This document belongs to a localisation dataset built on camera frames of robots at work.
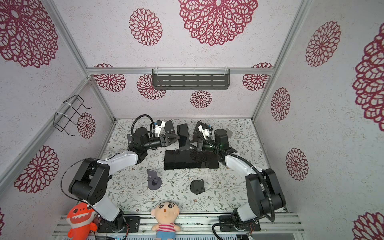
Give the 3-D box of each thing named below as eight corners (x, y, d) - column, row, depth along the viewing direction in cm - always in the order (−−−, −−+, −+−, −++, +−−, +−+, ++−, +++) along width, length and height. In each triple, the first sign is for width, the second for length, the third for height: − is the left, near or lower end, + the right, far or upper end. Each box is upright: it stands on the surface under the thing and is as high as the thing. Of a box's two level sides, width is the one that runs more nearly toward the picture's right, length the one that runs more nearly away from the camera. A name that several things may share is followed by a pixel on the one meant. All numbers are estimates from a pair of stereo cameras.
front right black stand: (191, 195, 85) (191, 190, 78) (189, 186, 88) (189, 181, 82) (204, 193, 86) (205, 188, 79) (201, 184, 89) (202, 178, 83)
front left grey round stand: (149, 189, 87) (144, 181, 78) (151, 177, 92) (146, 169, 83) (160, 189, 87) (156, 181, 78) (161, 177, 92) (158, 169, 83)
